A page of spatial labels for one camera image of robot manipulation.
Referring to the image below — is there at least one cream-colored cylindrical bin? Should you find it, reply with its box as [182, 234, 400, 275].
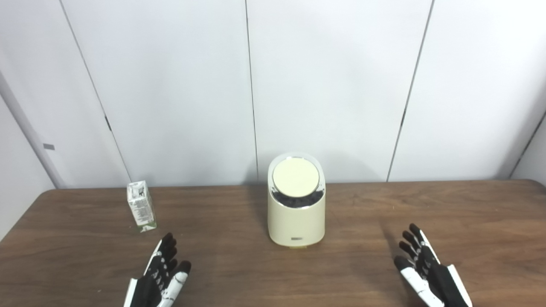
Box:
[267, 152, 326, 248]

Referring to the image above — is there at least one cream round bin lid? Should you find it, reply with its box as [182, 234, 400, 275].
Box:
[272, 157, 320, 198]

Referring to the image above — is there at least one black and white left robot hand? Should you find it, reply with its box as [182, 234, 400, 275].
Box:
[124, 232, 192, 307]

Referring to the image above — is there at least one white wall corner post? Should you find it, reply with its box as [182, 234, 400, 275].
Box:
[0, 72, 67, 189]

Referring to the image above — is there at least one white and green milk carton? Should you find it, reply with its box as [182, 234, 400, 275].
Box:
[127, 180, 157, 233]

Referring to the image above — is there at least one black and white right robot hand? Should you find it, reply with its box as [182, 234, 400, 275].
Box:
[394, 223, 473, 307]

